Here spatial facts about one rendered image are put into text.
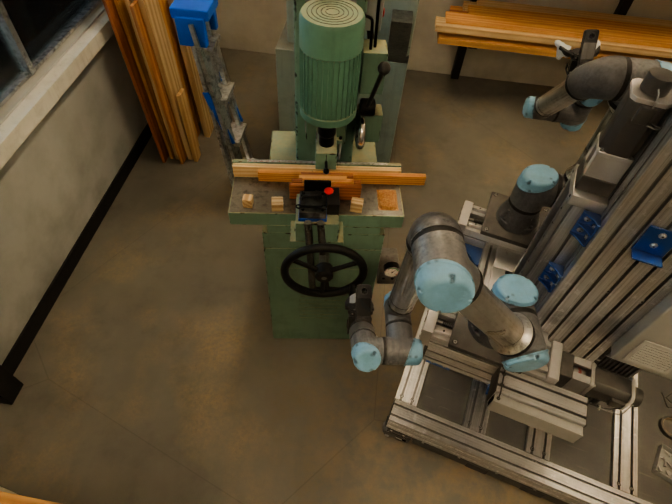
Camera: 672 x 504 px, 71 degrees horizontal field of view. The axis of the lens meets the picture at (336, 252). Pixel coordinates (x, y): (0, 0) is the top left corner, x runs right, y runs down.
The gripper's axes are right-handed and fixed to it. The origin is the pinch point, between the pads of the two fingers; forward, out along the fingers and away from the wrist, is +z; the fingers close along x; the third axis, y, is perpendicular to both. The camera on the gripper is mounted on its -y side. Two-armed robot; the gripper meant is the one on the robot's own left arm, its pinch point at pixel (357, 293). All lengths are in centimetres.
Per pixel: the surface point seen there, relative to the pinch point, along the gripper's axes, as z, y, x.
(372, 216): 14.5, -22.3, 4.3
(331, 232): 5.1, -19.1, -9.8
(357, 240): 21.0, -10.8, 0.7
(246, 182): 27, -28, -40
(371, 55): 24, -73, 0
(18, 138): 59, -32, -136
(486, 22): 198, -101, 91
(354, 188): 17.6, -30.9, -2.5
